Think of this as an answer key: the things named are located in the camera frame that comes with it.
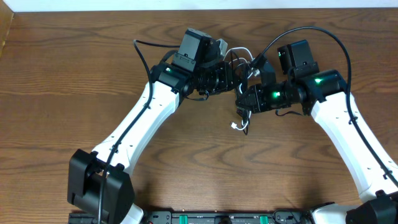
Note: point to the cardboard box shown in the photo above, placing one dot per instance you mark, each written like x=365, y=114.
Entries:
x=6, y=17

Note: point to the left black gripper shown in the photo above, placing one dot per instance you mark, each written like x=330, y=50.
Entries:
x=236, y=79

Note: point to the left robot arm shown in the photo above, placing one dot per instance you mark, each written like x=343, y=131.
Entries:
x=99, y=182

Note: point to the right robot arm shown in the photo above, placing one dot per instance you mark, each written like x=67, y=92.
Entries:
x=323, y=97

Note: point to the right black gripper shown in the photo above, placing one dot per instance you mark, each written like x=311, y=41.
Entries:
x=241, y=101

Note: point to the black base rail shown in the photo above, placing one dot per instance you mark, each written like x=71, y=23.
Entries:
x=279, y=216

